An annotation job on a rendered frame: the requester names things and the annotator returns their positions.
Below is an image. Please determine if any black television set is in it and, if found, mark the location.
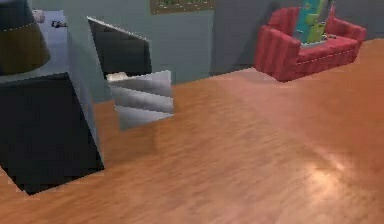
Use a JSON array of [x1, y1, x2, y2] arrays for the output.
[[87, 16, 153, 79]]

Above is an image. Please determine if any red sofa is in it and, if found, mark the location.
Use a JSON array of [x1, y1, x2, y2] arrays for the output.
[[253, 5, 368, 83]]

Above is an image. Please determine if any green and teal cushion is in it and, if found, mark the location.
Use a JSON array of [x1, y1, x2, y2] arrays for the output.
[[293, 0, 329, 45]]

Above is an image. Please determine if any dark brown lamp shade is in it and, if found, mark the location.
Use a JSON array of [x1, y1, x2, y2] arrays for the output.
[[0, 0, 52, 77]]

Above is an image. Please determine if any framed green wall picture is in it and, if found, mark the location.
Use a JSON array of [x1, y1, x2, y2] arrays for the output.
[[149, 0, 218, 16]]

